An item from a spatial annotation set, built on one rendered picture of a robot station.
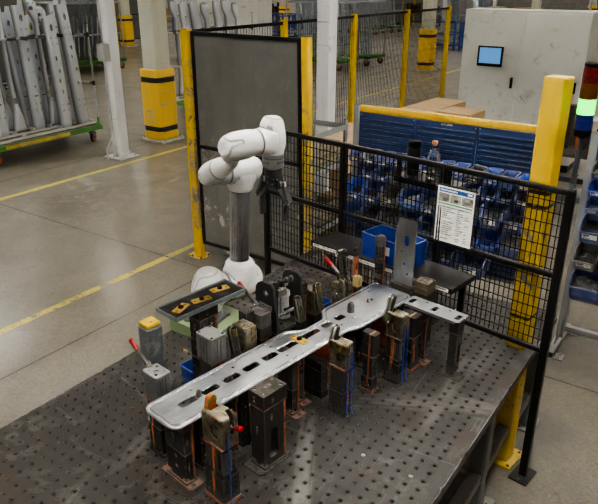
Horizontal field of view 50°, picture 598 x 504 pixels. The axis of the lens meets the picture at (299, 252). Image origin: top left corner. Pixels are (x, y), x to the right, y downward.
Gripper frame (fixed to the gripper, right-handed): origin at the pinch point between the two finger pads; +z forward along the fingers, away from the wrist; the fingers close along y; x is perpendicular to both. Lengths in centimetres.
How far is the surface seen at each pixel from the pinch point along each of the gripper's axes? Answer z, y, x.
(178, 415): 46, 29, -76
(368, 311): 46, 31, 28
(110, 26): -32, -616, 312
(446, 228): 23, 32, 90
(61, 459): 76, -15, -100
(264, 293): 32.4, 3.6, -10.0
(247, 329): 38.4, 13.1, -29.0
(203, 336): 35, 9, -48
